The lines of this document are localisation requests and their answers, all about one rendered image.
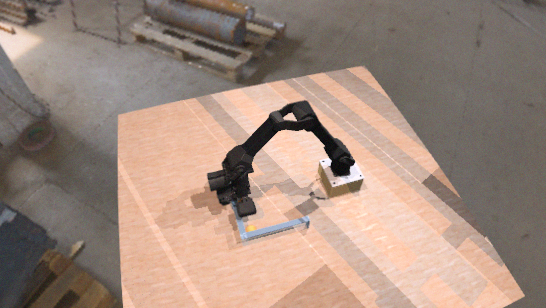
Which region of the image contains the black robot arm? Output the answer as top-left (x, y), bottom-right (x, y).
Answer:
top-left (207, 100), bottom-right (356, 206)

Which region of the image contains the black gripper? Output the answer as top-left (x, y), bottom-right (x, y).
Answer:
top-left (231, 180), bottom-right (257, 217)

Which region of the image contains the low clear l-shaped wall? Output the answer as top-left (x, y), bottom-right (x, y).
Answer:
top-left (242, 222), bottom-right (309, 246)

